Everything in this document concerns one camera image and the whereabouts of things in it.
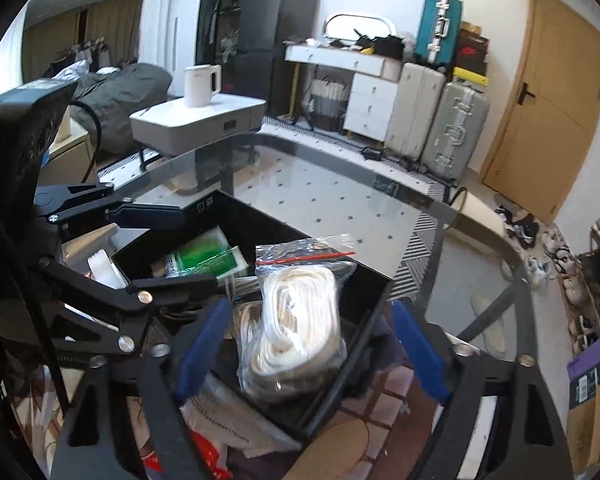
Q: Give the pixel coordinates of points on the black plastic bin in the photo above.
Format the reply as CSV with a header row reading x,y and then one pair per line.
x,y
290,230

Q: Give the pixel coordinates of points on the brown curtain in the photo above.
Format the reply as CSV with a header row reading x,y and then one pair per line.
x,y
105,25

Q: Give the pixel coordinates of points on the beige low cabinet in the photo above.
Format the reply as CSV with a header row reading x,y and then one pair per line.
x,y
72,155

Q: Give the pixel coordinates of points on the brown cardboard box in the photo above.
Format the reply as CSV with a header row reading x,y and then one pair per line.
x,y
472,29

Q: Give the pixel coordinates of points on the yellow black shoe box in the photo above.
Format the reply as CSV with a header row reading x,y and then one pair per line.
x,y
470,77

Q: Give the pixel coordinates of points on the black bag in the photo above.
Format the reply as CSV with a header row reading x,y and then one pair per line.
x,y
390,46

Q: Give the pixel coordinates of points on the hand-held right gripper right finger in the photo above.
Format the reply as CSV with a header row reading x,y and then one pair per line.
x,y
420,355

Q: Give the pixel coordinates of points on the red packet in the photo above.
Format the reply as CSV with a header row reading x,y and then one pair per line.
x,y
212,460

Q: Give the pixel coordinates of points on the teal suitcase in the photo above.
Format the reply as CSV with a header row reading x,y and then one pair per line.
x,y
437,25

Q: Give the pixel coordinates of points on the white patterned floor rug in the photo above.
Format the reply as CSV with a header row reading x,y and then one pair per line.
x,y
330,195

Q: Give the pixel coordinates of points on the black power adapter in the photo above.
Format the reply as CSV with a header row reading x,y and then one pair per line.
x,y
373,153

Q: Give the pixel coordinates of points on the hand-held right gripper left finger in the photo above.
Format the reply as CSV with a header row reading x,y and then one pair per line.
x,y
200,350

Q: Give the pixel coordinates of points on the white medicine packet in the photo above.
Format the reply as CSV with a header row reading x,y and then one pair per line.
x,y
230,415

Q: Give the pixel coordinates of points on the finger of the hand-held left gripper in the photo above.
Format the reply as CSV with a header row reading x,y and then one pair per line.
x,y
145,214
180,287

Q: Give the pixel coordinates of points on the oval mirror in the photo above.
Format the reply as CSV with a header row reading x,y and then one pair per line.
x,y
355,25

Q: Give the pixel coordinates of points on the woven basket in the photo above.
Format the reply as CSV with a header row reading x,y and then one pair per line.
x,y
327,102

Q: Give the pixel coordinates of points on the white suitcase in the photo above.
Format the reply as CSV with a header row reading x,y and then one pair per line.
x,y
415,110

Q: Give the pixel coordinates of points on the printed cartoon table mat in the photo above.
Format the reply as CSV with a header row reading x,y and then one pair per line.
x,y
360,410

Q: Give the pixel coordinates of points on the green packet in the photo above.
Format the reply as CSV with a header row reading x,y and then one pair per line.
x,y
205,257

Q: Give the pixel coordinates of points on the white sheer curtain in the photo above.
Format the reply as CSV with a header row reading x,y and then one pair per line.
x,y
172,20

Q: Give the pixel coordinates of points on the black refrigerator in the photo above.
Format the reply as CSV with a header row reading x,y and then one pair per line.
x,y
275,35

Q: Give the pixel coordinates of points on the white electric kettle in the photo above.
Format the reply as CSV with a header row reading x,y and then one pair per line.
x,y
200,85

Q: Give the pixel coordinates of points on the wooden door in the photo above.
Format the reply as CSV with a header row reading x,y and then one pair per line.
x,y
550,105

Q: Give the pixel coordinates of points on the black shoe box red logo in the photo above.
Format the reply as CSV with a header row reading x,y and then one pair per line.
x,y
472,52

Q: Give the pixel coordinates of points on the white side table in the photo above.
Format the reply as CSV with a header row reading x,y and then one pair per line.
x,y
195,122

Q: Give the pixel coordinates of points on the dark glass cabinet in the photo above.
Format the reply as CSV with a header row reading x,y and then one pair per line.
x,y
220,20

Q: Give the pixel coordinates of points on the white vanity desk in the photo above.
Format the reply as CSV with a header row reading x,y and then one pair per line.
x,y
372,100

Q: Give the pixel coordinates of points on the silver suitcase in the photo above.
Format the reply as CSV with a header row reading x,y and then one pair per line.
x,y
455,130

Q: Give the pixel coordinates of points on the pile of sneakers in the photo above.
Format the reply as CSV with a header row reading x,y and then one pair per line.
x,y
550,260

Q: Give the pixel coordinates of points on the clothes rack with clothes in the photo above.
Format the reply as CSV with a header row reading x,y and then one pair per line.
x,y
87,52

